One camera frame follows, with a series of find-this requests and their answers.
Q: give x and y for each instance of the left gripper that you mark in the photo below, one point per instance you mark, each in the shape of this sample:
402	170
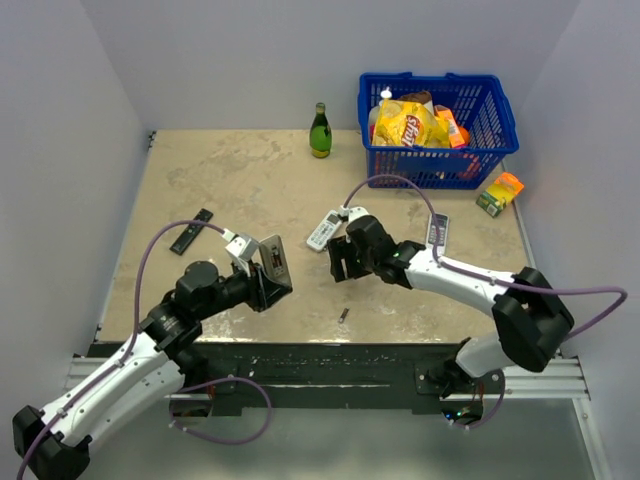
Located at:
262	292

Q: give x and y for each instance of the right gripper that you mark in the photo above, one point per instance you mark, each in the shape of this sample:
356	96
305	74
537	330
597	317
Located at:
340	248

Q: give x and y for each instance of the white air conditioner remote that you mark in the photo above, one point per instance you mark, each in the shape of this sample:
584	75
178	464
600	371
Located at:
324	232

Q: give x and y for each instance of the grey beige remote control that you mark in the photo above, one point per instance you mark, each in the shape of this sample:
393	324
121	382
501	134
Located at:
274	259

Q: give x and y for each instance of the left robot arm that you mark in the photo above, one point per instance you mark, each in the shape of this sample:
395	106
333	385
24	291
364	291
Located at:
57	440

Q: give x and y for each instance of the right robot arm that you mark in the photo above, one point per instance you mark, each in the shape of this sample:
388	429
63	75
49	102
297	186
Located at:
531	321

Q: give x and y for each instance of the black remote control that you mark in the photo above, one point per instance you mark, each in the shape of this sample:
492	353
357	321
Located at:
190	233

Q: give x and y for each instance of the white grey remote control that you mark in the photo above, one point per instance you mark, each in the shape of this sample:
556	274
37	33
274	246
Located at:
437	233

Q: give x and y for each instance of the AAA battery front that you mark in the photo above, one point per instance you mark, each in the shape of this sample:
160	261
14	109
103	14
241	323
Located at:
343	315

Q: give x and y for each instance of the green glass bottle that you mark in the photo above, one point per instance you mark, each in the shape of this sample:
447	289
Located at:
320	134

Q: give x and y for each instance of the yellow chips bag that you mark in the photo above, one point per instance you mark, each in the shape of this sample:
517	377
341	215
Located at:
408	124

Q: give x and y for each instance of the blue plastic shopping basket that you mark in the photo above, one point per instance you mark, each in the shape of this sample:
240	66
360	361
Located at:
479	104

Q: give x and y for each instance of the orange snack box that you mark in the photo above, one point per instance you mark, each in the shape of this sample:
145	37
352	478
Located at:
458	136

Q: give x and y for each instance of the white bottle cap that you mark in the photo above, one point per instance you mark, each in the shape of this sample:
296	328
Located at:
386	93

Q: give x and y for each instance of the green orange carton box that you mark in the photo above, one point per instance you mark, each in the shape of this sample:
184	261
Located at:
500	194

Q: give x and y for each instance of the brown snack package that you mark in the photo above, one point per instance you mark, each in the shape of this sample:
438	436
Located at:
422	97

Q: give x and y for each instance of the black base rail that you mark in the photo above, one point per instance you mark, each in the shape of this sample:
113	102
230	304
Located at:
390	376

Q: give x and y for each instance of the aluminium frame rail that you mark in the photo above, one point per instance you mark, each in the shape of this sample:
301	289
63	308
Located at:
562	379

